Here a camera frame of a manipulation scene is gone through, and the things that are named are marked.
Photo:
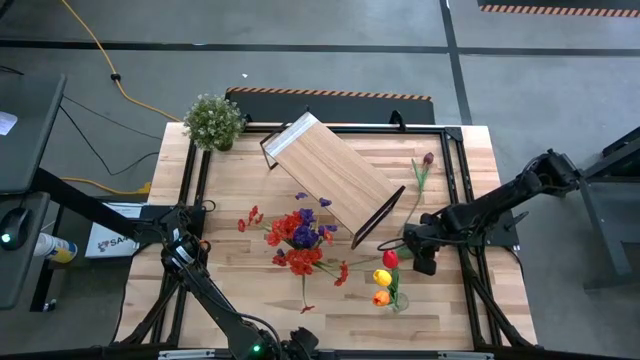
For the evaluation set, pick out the small red flower bunch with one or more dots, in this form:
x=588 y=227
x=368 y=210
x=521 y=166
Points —
x=302 y=260

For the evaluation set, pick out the wooden shelf black metal frame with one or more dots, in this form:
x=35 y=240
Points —
x=332 y=175

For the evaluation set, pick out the red artificial tulip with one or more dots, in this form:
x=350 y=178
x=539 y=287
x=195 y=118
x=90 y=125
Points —
x=390 y=259

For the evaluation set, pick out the clear glass vase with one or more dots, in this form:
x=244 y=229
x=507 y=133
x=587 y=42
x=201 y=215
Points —
x=401 y=304

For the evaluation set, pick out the potted green plant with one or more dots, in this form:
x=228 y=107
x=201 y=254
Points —
x=214 y=122

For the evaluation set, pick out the dark maroon artificial tulip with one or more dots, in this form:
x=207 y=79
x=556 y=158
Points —
x=428 y=158

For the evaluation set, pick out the grey office desk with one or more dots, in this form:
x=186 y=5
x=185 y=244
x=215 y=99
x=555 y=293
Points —
x=30 y=150

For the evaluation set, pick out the orange artificial tulip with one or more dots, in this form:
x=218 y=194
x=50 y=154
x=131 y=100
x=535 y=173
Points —
x=381 y=298

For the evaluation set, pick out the yellow artificial tulip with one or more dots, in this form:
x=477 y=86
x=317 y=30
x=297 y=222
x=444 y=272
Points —
x=382 y=277

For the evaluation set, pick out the dark grey metal cart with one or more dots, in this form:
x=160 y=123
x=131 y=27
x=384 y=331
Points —
x=612 y=210

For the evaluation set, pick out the black mat with hazard stripe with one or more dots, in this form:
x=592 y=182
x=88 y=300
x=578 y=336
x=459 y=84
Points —
x=330 y=107
x=560 y=6

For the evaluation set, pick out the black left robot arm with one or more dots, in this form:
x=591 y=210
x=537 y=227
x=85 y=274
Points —
x=210 y=295

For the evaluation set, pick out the white paper sheet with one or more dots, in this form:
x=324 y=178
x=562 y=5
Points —
x=6 y=123

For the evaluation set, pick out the black computer mouse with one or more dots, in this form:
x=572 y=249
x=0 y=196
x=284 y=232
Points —
x=14 y=227

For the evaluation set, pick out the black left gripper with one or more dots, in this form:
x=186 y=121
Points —
x=301 y=345

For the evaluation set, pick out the white and yellow bottle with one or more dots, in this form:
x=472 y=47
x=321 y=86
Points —
x=55 y=247

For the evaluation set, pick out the black metal bracket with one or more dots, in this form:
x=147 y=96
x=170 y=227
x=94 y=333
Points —
x=398 y=121

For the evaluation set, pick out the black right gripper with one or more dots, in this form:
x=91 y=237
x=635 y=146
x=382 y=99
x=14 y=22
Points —
x=425 y=237

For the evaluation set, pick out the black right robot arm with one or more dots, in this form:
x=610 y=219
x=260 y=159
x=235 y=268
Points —
x=500 y=200

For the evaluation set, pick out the white printed box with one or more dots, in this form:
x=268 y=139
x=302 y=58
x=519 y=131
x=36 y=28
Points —
x=107 y=245

